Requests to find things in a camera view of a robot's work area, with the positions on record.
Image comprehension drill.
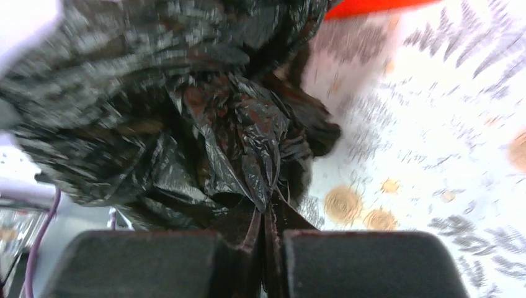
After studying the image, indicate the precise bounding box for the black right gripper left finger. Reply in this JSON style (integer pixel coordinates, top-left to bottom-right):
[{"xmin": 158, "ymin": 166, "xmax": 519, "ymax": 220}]
[{"xmin": 42, "ymin": 230, "xmax": 261, "ymax": 297}]

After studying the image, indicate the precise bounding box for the floral patterned table mat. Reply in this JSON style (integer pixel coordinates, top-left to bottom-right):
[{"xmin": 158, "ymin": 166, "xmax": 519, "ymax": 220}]
[{"xmin": 299, "ymin": 1, "xmax": 525, "ymax": 297}]

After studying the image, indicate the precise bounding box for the black plastic trash bag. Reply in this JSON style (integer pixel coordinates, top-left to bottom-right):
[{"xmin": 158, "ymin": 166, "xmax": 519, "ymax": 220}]
[{"xmin": 0, "ymin": 0, "xmax": 342, "ymax": 251}]

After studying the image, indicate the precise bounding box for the orange plastic trash bin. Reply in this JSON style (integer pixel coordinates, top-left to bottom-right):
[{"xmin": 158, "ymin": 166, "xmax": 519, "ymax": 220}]
[{"xmin": 324, "ymin": 0, "xmax": 437, "ymax": 20}]

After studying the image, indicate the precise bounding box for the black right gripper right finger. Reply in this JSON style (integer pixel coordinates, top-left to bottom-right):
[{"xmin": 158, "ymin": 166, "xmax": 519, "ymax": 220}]
[{"xmin": 265, "ymin": 230, "xmax": 468, "ymax": 297}]

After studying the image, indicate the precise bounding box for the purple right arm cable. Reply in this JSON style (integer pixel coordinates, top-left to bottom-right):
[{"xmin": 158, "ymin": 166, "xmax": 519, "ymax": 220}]
[{"xmin": 24, "ymin": 187, "xmax": 63, "ymax": 298}]

